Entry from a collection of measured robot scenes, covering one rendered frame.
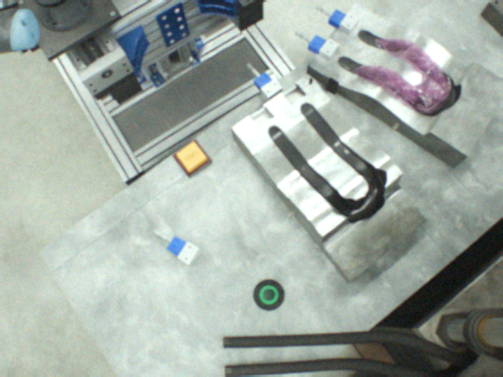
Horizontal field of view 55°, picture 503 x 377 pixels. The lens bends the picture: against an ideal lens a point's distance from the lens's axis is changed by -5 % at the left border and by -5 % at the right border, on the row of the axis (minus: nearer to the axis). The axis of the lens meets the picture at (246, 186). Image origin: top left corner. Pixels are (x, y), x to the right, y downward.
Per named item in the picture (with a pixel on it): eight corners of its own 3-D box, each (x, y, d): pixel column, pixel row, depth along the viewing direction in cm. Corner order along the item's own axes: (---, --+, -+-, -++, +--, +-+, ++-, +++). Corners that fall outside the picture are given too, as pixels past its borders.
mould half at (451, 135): (305, 74, 146) (309, 55, 135) (352, 13, 151) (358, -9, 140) (454, 169, 137) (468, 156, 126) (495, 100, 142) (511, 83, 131)
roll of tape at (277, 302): (280, 313, 129) (280, 313, 126) (250, 307, 130) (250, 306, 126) (286, 284, 131) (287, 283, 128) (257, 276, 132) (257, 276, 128)
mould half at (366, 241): (233, 139, 142) (230, 120, 129) (305, 88, 145) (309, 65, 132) (347, 283, 130) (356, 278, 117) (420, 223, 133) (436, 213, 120)
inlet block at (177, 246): (151, 241, 135) (146, 238, 130) (162, 225, 136) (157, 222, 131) (191, 267, 133) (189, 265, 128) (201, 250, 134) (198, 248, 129)
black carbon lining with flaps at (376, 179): (263, 134, 134) (262, 120, 125) (310, 100, 136) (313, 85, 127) (347, 237, 126) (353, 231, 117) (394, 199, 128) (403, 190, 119)
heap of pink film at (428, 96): (348, 76, 139) (353, 63, 131) (381, 32, 142) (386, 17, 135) (428, 127, 134) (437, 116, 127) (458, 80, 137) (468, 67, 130)
